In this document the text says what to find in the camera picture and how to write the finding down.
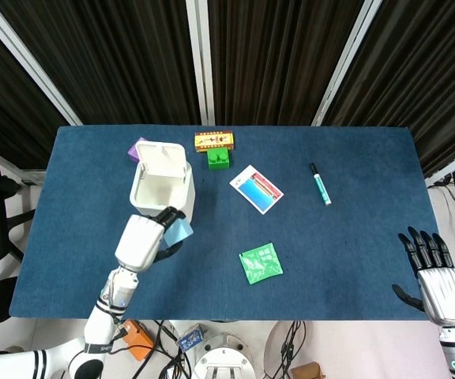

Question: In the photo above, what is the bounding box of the brown cardboard box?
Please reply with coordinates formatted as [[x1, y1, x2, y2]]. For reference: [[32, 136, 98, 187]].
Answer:
[[290, 361, 326, 379]]

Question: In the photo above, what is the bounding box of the orange box device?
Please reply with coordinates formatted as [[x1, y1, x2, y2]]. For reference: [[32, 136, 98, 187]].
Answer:
[[118, 319, 156, 362]]

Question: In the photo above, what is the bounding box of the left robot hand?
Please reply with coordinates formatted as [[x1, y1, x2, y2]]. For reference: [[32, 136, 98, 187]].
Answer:
[[114, 206, 187, 273]]

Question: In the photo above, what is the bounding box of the yellow red snack box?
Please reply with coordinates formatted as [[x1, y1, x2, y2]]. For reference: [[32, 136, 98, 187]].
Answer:
[[194, 131, 236, 153]]

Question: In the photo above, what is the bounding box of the white frame post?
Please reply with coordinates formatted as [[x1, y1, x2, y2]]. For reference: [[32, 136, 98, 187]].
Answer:
[[310, 0, 382, 127], [0, 0, 84, 126], [185, 0, 216, 126]]

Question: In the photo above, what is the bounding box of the green crumpled packet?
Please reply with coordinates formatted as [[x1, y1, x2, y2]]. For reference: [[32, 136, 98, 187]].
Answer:
[[238, 242, 284, 285]]

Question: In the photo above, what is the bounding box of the purple small carton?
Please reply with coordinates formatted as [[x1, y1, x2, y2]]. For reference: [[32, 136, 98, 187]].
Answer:
[[126, 136, 150, 163]]

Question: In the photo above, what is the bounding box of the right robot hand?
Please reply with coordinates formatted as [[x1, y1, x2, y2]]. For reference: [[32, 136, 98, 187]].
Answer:
[[392, 226, 455, 327]]

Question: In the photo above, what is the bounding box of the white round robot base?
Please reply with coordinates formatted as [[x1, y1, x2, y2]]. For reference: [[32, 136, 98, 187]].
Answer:
[[190, 331, 261, 379]]

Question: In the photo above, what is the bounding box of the blue circuit module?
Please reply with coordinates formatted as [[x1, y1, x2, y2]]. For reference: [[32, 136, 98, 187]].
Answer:
[[176, 323, 207, 354]]

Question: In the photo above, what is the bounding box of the black cable bundle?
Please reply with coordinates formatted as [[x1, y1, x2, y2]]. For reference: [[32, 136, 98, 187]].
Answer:
[[269, 320, 307, 379]]

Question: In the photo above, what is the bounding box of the white square bin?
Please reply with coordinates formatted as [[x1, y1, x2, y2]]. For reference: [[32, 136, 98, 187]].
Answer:
[[129, 141, 196, 219]]

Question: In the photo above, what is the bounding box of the black curtain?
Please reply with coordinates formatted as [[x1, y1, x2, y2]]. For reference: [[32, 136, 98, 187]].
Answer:
[[0, 0, 455, 178]]

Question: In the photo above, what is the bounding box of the green toy brick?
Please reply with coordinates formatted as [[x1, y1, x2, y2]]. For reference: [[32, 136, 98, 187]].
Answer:
[[206, 148, 233, 171]]

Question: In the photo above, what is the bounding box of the white blue printed card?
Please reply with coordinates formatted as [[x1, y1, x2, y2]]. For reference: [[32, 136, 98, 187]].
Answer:
[[229, 164, 285, 216]]

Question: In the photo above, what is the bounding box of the green black marker pen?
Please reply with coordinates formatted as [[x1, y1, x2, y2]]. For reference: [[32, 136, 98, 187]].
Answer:
[[310, 162, 333, 207]]

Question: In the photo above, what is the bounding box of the blue table cloth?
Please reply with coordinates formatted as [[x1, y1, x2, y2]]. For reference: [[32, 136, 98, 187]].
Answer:
[[8, 125, 449, 321]]

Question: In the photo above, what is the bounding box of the light blue cube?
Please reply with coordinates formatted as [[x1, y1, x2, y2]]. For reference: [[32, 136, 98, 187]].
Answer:
[[163, 218, 194, 246]]

